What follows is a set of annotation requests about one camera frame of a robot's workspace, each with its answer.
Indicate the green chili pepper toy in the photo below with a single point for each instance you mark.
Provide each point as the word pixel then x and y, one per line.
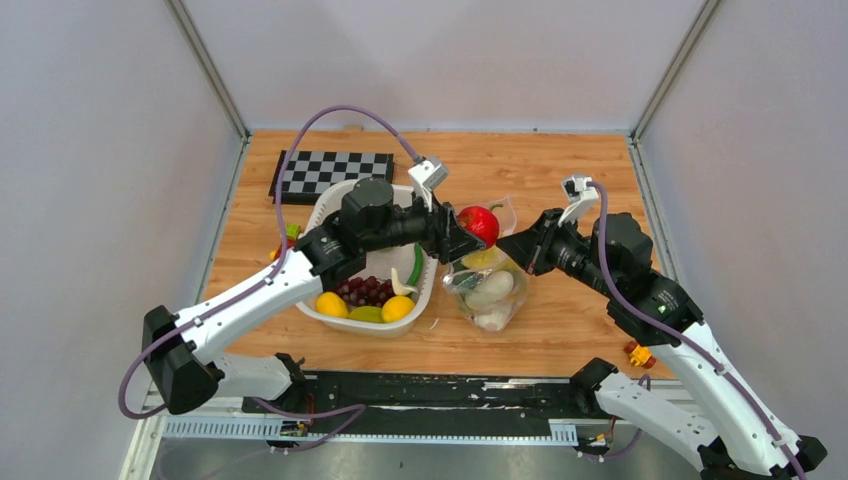
pixel 418 265

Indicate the black white checkerboard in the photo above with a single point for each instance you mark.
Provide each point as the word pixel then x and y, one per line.
pixel 310 173

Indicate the yellow lemon toy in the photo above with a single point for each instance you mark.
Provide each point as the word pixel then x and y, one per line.
pixel 397 308
pixel 331 304

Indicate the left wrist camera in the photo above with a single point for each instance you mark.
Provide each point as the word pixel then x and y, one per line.
pixel 426 175

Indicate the clear zip top bag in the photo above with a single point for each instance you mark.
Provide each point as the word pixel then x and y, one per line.
pixel 458 281

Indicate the white garlic toy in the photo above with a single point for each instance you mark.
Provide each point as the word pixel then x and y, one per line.
pixel 398 287

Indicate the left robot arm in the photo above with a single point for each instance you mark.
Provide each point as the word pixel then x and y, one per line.
pixel 183 351

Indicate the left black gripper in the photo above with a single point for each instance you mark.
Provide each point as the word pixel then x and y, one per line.
pixel 445 238

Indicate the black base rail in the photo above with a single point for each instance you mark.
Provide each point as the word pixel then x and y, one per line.
pixel 439 405

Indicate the yellow red toy car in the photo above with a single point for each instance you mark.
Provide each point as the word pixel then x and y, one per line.
pixel 639 356

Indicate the white eggplant toy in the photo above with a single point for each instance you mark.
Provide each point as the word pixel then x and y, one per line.
pixel 493 288

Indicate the yellow napa cabbage toy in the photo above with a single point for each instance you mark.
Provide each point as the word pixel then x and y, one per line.
pixel 497 316

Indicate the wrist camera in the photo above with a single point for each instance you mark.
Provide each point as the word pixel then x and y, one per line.
pixel 581 197
pixel 426 175

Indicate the white plastic basket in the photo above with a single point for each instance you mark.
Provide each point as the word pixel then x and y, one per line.
pixel 405 278

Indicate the purple grapes toy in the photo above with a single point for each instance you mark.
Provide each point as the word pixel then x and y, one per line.
pixel 365 291

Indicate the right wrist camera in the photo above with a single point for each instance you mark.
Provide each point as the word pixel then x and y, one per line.
pixel 581 197

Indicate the yellow pear toy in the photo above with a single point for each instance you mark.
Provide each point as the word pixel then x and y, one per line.
pixel 489 259

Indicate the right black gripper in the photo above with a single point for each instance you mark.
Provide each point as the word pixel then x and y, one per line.
pixel 530 246

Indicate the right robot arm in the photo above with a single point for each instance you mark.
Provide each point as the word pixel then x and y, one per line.
pixel 734 436

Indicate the green yellow mango toy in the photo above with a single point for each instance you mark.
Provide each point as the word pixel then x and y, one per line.
pixel 369 314

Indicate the small lego toy left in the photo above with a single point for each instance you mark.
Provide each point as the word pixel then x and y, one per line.
pixel 292 232

